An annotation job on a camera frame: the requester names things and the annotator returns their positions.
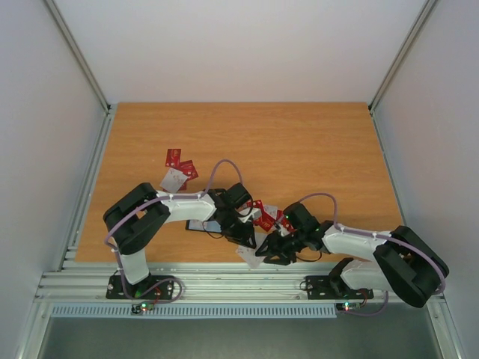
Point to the red card centre pile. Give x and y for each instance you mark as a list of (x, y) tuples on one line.
[(265, 220)]

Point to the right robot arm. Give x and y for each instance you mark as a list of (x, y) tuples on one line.
[(397, 261)]

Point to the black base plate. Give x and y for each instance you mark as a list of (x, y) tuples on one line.
[(322, 287), (151, 288)]

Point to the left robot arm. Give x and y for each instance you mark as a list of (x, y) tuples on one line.
[(135, 219)]

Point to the white card upper pile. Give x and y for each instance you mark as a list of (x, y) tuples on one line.
[(271, 211)]

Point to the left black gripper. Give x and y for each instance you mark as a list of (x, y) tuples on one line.
[(243, 237)]

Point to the red card far left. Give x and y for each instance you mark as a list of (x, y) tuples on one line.
[(173, 158)]

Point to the controller board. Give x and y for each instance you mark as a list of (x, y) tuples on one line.
[(143, 307), (348, 306)]

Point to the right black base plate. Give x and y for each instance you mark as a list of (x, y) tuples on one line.
[(322, 287)]

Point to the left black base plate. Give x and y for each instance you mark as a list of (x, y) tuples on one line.
[(151, 288)]

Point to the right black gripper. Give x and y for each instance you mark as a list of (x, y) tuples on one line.
[(284, 244)]

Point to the white card left cluster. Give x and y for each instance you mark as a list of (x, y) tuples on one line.
[(173, 180)]

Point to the red card left cluster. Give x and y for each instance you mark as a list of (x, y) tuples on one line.
[(188, 168)]

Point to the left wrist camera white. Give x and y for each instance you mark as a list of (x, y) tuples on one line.
[(249, 214)]

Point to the red card column upper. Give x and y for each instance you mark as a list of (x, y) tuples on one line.
[(284, 223)]

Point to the grey slotted cable duct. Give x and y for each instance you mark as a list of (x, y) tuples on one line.
[(196, 311)]

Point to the left controller board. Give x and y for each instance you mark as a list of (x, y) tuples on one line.
[(143, 307)]

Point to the right controller board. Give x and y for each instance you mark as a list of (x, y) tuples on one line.
[(348, 306)]

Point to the black leather card holder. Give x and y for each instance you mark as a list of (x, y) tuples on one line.
[(208, 226)]

